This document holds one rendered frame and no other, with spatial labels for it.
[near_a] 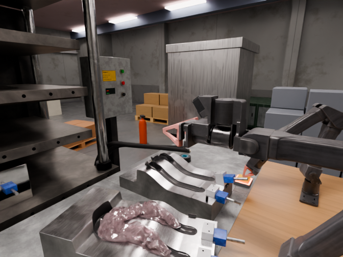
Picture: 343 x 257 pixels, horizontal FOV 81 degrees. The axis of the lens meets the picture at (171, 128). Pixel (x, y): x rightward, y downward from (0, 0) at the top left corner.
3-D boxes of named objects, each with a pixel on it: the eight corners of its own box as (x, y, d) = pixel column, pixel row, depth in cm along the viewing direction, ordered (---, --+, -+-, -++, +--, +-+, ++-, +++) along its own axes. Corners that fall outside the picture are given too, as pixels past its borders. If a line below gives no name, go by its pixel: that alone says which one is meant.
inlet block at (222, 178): (249, 183, 86) (248, 171, 86) (247, 187, 81) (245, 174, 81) (220, 182, 93) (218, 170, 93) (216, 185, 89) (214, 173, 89)
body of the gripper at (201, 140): (181, 124, 53) (206, 127, 49) (200, 118, 61) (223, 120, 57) (181, 147, 55) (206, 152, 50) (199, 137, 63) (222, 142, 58)
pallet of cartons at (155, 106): (167, 126, 549) (167, 97, 528) (133, 120, 623) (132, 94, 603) (186, 120, 623) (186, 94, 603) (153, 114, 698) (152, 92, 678)
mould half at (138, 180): (231, 193, 97) (234, 168, 94) (210, 225, 76) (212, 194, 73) (151, 167, 124) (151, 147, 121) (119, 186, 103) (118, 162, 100)
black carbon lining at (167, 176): (216, 182, 94) (217, 163, 91) (201, 199, 81) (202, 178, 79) (157, 164, 113) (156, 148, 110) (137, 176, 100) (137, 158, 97)
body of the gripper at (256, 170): (244, 165, 98) (254, 155, 95) (249, 158, 107) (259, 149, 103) (255, 175, 96) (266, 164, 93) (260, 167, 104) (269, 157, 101)
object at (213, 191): (242, 206, 78) (243, 194, 76) (238, 213, 74) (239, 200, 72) (210, 195, 85) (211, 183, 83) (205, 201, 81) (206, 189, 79)
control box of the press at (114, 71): (141, 229, 182) (132, 58, 144) (115, 252, 158) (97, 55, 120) (124, 220, 194) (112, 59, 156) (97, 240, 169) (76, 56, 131)
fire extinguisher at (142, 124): (141, 143, 411) (139, 113, 395) (152, 144, 403) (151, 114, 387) (134, 147, 386) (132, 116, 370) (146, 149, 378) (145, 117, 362)
